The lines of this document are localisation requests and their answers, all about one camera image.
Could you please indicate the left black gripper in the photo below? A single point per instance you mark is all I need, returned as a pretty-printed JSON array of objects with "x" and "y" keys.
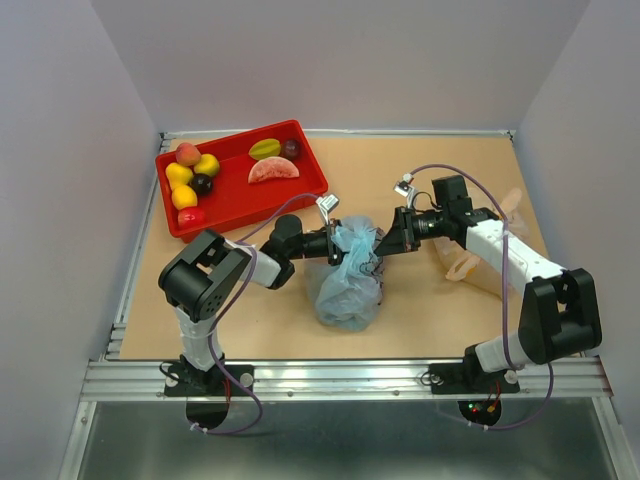
[{"x": 334, "y": 254}]

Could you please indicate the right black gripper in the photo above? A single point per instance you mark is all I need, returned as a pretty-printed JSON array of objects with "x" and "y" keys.
[{"x": 401, "y": 236}]

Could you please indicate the light blue plastic bag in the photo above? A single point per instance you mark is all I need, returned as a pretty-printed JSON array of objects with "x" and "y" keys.
[{"x": 348, "y": 296}]

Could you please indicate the red apple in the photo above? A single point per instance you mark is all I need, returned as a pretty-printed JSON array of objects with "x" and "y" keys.
[{"x": 190, "y": 217}]

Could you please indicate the orange mango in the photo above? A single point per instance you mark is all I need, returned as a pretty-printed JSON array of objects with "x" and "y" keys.
[{"x": 178, "y": 175}]

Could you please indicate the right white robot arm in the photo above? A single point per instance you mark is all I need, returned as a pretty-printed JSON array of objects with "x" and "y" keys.
[{"x": 559, "y": 312}]

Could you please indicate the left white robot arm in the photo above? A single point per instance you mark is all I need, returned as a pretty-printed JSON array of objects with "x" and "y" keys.
[{"x": 208, "y": 275}]

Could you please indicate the orange plastic bag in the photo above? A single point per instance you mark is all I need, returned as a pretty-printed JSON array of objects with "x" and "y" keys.
[{"x": 482, "y": 267}]

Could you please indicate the pink grapefruit slice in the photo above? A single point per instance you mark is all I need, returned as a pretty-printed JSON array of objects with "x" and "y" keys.
[{"x": 271, "y": 168}]

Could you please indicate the red plastic tray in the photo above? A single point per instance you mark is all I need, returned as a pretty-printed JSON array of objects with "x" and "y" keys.
[{"x": 234, "y": 202}]

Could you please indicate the dark purple plum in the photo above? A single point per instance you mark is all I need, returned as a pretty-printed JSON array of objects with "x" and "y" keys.
[{"x": 291, "y": 149}]

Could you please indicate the yellow green starfruit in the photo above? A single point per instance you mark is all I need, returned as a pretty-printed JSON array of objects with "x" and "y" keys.
[{"x": 265, "y": 148}]

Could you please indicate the black mangosteen top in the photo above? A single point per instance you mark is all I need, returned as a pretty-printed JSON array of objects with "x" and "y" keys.
[{"x": 201, "y": 184}]

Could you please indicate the yellow pear fruit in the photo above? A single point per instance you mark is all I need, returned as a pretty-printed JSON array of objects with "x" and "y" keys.
[{"x": 207, "y": 165}]

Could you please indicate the yellow lemon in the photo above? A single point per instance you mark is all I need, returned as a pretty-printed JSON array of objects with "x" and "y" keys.
[{"x": 183, "y": 196}]

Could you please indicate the peach fruit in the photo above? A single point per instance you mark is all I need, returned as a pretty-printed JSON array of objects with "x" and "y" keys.
[{"x": 187, "y": 154}]

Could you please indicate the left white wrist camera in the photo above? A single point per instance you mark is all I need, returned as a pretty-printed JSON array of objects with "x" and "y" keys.
[{"x": 326, "y": 205}]

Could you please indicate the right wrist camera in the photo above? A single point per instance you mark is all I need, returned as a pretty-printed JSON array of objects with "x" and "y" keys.
[{"x": 404, "y": 188}]

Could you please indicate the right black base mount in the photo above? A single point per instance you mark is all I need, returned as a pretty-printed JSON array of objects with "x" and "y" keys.
[{"x": 454, "y": 378}]

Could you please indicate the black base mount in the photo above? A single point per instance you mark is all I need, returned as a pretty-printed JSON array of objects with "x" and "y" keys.
[
  {"x": 182, "y": 380},
  {"x": 454, "y": 378}
]

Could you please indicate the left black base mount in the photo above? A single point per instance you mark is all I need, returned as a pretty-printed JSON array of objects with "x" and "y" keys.
[{"x": 182, "y": 380}]

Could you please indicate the aluminium front rail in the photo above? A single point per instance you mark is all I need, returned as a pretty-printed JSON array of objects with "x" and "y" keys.
[{"x": 328, "y": 380}]

